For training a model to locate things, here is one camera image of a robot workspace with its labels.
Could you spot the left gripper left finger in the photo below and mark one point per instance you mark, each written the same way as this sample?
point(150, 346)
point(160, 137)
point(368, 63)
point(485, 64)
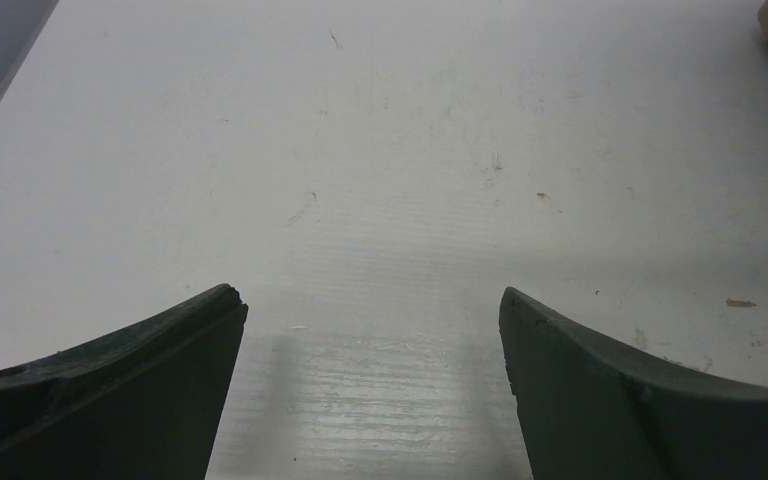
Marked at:
point(142, 402)

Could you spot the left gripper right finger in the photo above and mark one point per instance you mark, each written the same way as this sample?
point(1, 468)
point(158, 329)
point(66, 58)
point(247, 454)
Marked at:
point(592, 407)

